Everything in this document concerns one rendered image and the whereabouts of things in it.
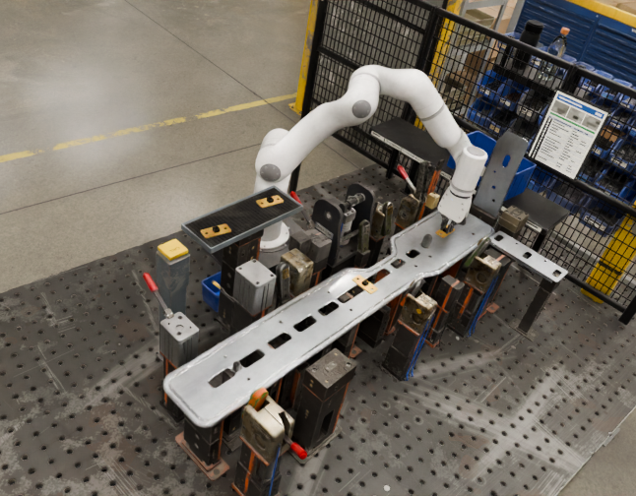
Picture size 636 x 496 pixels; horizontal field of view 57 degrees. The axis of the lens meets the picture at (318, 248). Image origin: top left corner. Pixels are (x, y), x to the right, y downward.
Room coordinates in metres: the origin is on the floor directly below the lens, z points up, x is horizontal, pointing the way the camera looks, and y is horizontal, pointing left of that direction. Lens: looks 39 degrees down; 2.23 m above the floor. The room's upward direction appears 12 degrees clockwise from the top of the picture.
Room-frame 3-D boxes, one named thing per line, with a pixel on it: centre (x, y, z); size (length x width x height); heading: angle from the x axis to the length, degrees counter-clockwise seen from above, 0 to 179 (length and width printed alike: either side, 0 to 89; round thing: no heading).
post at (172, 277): (1.21, 0.39, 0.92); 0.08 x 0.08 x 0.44; 54
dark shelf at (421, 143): (2.25, -0.54, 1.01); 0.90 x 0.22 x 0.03; 54
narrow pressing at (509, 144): (1.99, -0.61, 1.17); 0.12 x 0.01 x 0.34; 54
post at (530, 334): (1.68, -0.84, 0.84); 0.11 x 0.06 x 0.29; 54
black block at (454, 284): (1.52, -0.47, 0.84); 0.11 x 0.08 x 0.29; 54
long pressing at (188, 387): (1.38, -0.16, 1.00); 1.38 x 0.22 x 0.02; 144
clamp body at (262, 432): (0.82, 0.03, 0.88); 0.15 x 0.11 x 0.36; 54
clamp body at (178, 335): (1.03, 0.31, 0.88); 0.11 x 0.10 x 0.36; 54
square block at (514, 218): (1.93, -0.71, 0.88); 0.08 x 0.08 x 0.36; 54
